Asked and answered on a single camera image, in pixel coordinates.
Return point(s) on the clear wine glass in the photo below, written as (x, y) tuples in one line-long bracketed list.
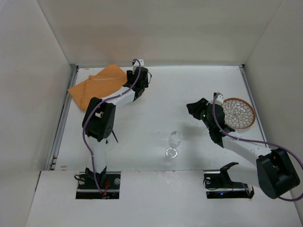
[(174, 142)]

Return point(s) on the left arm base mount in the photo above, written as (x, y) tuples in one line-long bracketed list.
[(99, 186)]

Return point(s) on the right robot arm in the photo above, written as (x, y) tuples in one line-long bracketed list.
[(274, 172)]

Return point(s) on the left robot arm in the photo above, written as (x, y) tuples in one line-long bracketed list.
[(99, 118)]

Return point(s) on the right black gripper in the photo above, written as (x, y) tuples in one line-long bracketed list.
[(199, 109)]

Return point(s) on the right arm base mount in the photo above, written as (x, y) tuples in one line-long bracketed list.
[(219, 185)]

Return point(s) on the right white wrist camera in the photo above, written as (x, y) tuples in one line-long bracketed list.
[(218, 99)]

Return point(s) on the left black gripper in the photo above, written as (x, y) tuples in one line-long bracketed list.
[(138, 92)]

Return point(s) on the patterned ceramic plate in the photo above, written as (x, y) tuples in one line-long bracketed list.
[(239, 114)]

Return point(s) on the orange cloth placemat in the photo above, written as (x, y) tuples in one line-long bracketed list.
[(103, 84)]

